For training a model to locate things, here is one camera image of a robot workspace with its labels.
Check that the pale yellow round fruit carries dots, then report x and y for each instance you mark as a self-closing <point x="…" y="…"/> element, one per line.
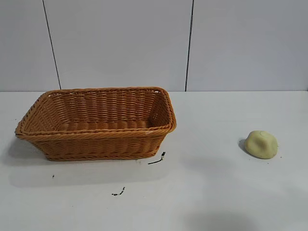
<point x="261" y="145"/>

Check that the brown woven wicker basket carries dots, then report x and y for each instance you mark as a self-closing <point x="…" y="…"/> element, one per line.
<point x="96" y="144"/>

